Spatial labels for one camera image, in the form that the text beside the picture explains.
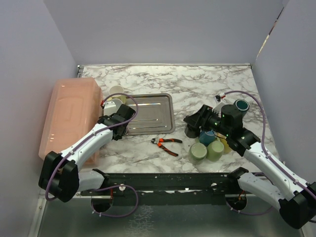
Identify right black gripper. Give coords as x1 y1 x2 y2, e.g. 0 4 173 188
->
184 104 231 137

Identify black glossy mug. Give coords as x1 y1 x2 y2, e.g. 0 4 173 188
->
185 124 200 138

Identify yellow-green faceted mug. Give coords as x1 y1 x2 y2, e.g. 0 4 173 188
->
108 85 126 104

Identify dark teal mug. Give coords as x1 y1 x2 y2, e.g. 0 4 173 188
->
234 99 250 117

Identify salmon pink mug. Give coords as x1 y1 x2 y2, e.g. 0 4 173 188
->
110 98 123 109

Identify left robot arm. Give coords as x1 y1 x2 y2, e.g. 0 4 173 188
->
39 104 139 202

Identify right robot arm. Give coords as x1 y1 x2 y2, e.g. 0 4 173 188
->
183 104 316 229

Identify blue mug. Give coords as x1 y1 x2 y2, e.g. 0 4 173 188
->
198 130 216 147

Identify pale green upright mug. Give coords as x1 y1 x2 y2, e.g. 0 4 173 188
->
189 143 207 162

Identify yellow mug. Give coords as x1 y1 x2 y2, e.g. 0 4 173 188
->
218 137 232 154

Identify green tilted mug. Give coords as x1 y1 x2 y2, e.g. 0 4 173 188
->
206 140 224 162

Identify silver metal tray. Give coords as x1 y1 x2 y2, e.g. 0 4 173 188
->
125 93 175 135

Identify orange black pliers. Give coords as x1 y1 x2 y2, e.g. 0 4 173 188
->
151 138 183 157

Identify pink plastic storage box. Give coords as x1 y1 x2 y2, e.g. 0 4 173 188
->
39 78 103 159

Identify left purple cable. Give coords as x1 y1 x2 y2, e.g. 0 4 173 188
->
45 92 139 218

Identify purple cable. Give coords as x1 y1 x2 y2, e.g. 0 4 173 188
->
45 92 139 218
222 90 316 216

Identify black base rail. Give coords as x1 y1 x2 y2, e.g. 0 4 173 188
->
80 173 253 209

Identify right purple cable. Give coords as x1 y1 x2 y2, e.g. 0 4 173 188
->
222 90 316 216

